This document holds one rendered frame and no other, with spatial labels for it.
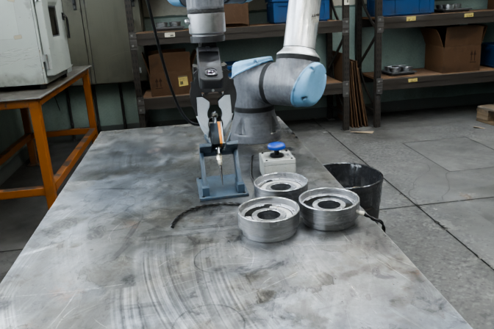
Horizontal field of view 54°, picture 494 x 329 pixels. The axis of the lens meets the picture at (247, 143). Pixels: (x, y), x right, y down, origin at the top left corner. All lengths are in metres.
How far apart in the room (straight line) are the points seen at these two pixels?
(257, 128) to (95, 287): 0.74
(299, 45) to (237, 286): 0.75
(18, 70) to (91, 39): 1.71
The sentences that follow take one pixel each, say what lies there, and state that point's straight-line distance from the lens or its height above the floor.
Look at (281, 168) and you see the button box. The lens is 1.06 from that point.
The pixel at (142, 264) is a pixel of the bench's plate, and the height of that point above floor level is 0.80.
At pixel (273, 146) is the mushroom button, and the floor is 0.87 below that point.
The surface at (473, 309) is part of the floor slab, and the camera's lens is 2.14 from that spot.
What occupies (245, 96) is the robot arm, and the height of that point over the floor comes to 0.93.
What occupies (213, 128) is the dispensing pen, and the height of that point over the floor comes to 0.93.
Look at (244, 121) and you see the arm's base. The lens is 1.34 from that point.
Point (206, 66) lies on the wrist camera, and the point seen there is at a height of 1.06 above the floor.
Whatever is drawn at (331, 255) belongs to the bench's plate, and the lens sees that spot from 0.76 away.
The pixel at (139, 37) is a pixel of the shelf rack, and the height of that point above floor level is 0.97.
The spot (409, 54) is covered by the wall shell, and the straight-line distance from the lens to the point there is 5.35.
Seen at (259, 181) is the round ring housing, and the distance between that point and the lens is 0.97.
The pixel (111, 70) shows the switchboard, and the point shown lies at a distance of 4.63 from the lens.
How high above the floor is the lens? 1.17
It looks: 16 degrees down
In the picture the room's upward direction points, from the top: 3 degrees counter-clockwise
